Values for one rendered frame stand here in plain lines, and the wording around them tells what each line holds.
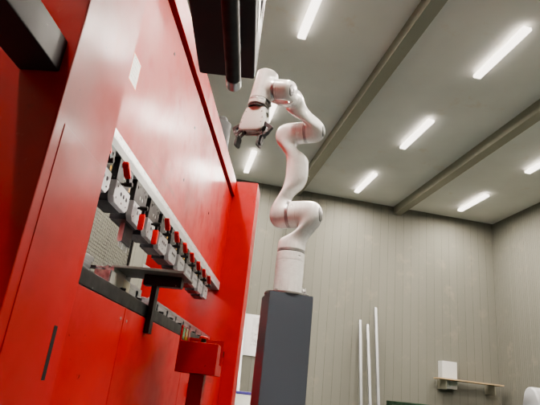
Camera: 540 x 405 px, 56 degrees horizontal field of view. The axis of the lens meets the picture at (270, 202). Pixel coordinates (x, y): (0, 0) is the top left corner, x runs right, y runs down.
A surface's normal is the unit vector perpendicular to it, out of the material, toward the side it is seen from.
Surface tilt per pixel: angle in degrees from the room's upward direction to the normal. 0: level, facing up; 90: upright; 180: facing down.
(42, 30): 90
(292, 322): 90
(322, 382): 90
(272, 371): 90
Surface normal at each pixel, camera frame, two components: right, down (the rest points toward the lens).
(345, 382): 0.20, -0.33
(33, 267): 0.99, 0.08
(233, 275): -0.04, -0.36
